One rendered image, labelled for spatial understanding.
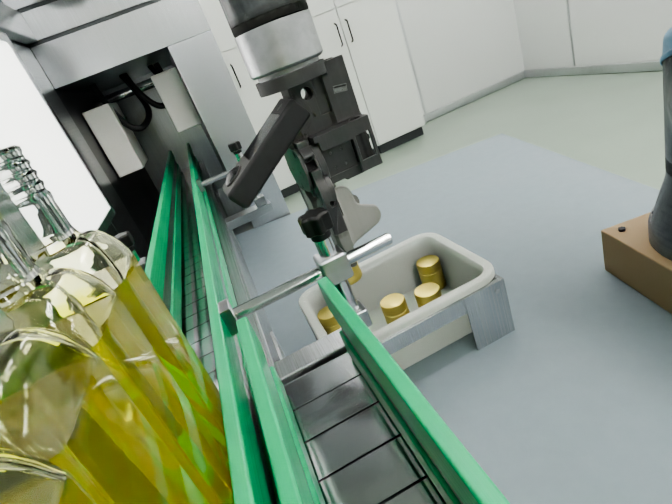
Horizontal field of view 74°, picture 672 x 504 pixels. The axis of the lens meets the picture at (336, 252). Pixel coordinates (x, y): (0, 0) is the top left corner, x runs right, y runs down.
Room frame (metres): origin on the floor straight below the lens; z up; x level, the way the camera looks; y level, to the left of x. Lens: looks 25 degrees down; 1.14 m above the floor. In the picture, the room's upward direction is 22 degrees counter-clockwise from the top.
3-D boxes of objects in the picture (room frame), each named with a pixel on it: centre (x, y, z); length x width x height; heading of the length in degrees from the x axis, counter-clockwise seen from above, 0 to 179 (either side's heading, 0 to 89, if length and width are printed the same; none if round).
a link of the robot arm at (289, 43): (0.47, -0.02, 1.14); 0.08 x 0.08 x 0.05
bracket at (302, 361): (0.36, 0.05, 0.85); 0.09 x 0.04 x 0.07; 100
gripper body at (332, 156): (0.47, -0.03, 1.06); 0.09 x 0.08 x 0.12; 102
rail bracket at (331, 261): (0.36, 0.03, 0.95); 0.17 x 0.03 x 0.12; 100
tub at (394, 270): (0.49, -0.05, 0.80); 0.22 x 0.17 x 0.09; 100
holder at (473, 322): (0.49, -0.02, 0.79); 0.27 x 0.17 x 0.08; 100
